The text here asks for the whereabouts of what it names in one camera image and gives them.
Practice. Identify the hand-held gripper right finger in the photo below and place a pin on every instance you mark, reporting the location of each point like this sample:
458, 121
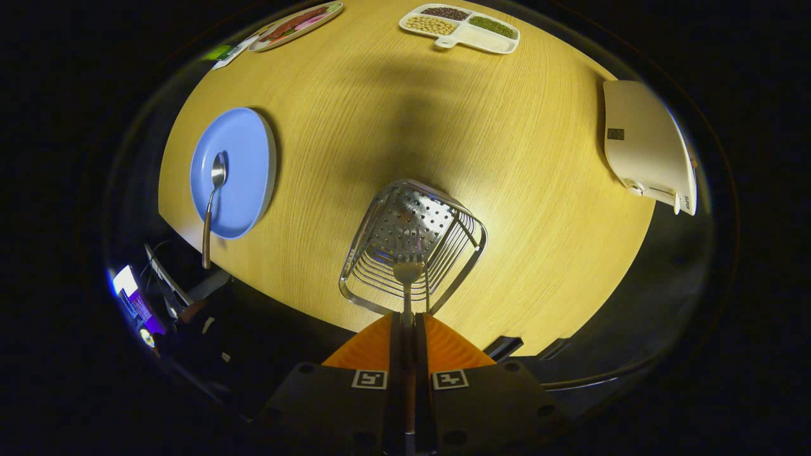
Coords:
423, 380

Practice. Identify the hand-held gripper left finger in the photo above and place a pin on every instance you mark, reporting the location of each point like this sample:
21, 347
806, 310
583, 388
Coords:
396, 380

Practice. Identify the black chair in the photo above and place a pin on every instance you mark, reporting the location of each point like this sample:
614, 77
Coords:
556, 348
504, 347

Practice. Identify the blue plate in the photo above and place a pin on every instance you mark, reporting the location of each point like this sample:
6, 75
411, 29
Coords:
244, 164

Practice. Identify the laptop with lit screen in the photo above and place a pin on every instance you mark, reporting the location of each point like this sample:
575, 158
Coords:
130, 285

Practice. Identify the white toaster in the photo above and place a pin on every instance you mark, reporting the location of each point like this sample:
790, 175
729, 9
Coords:
640, 139

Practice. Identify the white divided tray with beans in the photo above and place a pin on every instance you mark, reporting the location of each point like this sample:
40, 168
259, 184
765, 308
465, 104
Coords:
481, 39

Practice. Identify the white square coaster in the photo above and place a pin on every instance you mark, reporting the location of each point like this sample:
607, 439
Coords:
229, 58

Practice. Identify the plate with food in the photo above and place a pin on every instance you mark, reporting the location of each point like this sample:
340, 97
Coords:
291, 25

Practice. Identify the green plastic bottle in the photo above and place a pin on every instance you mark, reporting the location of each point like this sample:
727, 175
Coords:
218, 52

